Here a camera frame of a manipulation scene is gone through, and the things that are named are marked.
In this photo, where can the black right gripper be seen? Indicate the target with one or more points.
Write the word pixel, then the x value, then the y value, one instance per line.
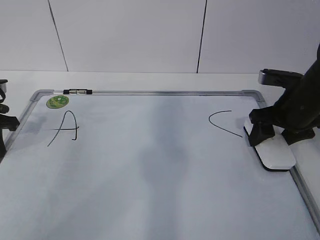
pixel 298 108

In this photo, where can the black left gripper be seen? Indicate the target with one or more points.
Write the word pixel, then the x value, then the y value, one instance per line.
pixel 10 123

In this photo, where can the white whiteboard eraser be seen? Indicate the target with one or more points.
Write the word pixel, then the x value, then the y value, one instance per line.
pixel 274 153

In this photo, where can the green round magnet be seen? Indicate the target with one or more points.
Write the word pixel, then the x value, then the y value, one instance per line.
pixel 57 102

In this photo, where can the black and clear marker pen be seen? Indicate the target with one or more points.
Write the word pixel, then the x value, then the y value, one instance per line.
pixel 74 91

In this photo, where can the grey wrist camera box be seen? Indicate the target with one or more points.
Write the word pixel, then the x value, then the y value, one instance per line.
pixel 278 78

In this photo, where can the white whiteboard with grey frame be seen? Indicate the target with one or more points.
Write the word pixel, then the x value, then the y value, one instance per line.
pixel 144 166

